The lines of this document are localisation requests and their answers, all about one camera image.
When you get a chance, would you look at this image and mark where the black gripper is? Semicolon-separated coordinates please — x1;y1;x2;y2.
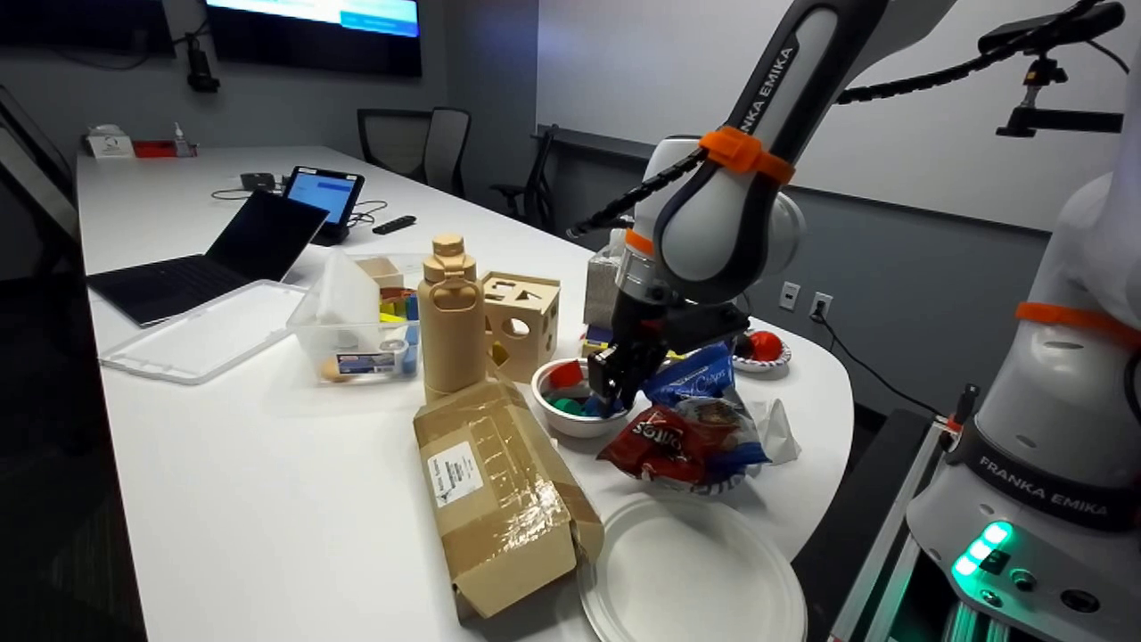
586;291;693;422

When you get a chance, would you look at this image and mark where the green block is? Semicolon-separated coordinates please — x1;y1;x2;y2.
548;391;610;418

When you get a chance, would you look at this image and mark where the red block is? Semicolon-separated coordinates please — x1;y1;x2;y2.
541;361;587;391

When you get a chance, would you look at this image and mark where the white bowl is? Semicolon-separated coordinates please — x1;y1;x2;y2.
528;353;654;443

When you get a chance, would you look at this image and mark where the wooden shape sorter box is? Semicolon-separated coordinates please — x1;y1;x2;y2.
477;268;565;385

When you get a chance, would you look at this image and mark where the striped bowl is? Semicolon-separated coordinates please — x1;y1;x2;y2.
727;329;794;373

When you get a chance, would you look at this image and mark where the brown cardboard box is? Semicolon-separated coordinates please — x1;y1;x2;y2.
411;373;605;621

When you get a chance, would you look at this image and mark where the small white box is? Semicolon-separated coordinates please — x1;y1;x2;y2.
83;121;137;162

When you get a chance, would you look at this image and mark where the blue chip bag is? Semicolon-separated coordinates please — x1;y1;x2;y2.
645;341;740;406

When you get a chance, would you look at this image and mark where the red chip bag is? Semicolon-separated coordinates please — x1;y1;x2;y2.
594;396;770;493

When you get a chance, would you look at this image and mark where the red object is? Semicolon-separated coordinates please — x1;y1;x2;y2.
738;330;787;363

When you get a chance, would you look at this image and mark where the clear plastic bag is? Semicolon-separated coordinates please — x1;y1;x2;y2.
744;396;807;467

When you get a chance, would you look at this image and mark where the tan wooden bottle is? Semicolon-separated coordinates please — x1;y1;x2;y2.
418;230;491;406

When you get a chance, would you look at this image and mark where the white plate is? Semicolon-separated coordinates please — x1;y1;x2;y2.
576;493;814;642

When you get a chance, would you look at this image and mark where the black office chair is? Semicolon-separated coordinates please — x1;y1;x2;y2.
421;103;473;199
491;121;565;227
352;103;439;182

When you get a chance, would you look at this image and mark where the tablet on stand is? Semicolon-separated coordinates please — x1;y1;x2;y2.
278;162;368;245

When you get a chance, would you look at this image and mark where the black laptop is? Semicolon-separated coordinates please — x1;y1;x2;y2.
83;189;332;329

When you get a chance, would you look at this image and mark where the small red item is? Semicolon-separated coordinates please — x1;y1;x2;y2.
131;135;198;160

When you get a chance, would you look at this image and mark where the black webcam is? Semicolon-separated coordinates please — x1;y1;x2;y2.
175;28;225;95

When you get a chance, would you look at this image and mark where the black power cable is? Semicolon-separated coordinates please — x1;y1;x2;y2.
816;309;950;422

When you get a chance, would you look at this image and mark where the aluminium frame stand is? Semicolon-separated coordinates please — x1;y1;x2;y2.
825;406;966;642

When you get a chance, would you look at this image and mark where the white wall whiteboard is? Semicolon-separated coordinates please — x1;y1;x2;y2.
532;0;1141;234

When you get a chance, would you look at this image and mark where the wall TV monitor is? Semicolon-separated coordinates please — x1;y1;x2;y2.
202;0;423;80

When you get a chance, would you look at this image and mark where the black camera on stand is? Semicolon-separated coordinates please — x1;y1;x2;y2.
977;0;1129;139

